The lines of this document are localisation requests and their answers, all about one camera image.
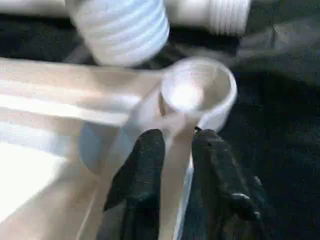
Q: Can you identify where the white plastic table leg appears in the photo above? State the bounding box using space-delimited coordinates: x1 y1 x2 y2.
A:
0 0 252 37
66 0 172 69

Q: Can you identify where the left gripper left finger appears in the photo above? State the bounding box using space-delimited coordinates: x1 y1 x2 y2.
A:
97 128 167 240

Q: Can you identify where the white plastic table top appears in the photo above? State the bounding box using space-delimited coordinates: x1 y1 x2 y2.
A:
0 56 239 240

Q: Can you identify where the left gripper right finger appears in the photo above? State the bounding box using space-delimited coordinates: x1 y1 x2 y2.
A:
191 128 273 240

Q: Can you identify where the black mat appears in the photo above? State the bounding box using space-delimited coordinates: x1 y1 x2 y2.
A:
0 0 320 240

